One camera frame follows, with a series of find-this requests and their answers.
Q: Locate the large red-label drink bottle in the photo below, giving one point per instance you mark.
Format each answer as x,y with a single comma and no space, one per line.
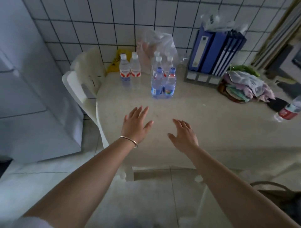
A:
289,110

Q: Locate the blue folder with white stripes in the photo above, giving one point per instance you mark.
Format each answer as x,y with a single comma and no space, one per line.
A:
227,55
236,50

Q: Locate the yellow plastic bag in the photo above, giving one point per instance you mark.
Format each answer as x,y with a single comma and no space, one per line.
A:
117,61

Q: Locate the black flat object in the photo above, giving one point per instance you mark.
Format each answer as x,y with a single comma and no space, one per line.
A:
277,104

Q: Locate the plain blue binder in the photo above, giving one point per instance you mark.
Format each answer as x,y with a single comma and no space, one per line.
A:
215,51

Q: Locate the blue binder with white label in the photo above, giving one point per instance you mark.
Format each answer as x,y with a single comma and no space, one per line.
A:
199,50

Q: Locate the brown round tray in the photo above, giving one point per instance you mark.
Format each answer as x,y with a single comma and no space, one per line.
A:
227,94

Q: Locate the white-cap red-label water bottle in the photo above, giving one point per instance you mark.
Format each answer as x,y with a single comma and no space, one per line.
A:
124,69
135,67

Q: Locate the grey file rack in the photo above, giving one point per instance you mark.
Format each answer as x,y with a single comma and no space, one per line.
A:
199,78

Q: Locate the crumpled clear plastic wrap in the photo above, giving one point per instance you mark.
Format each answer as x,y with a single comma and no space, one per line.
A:
219,22

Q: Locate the white plastic chair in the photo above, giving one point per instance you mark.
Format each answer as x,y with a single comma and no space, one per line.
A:
85,72

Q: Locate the pile of crumpled bags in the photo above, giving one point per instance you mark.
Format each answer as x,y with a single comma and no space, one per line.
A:
249,85

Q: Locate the clear plastic bag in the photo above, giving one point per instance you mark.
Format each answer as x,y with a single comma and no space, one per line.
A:
162,42

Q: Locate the person's left hand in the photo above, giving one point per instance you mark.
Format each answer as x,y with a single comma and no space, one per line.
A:
134,128

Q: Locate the person's left middle finger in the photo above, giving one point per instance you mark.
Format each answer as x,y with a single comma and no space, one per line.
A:
138,111

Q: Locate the person's right middle finger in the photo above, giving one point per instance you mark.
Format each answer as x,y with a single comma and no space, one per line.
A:
183,124

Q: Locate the green plastic bag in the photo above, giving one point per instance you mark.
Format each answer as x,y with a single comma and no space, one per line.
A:
247,69

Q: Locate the metal door frame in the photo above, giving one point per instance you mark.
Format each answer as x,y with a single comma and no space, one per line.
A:
275,32

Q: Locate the blue-cap water bottle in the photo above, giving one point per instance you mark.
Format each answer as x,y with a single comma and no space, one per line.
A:
170,84
157,84

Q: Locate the person's left little finger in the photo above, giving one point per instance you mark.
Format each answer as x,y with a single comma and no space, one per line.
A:
125,118

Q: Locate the white sleeve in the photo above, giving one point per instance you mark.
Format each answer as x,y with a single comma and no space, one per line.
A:
33,222

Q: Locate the person's right forearm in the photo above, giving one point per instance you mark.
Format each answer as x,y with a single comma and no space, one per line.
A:
235,195

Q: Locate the person's right thumb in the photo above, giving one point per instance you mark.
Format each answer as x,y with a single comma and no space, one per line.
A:
172,139

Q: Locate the person's left forearm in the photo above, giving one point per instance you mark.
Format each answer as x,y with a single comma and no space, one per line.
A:
82,183

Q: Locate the white refrigerator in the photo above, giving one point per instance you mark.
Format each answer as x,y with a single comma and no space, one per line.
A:
30,89

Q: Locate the person's right hand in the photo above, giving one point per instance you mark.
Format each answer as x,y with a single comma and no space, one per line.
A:
187,138

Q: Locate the person's left thumb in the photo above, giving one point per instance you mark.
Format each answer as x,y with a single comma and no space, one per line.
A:
148,126

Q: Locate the thin gold bangle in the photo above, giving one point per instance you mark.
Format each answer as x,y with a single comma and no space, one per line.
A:
131,140

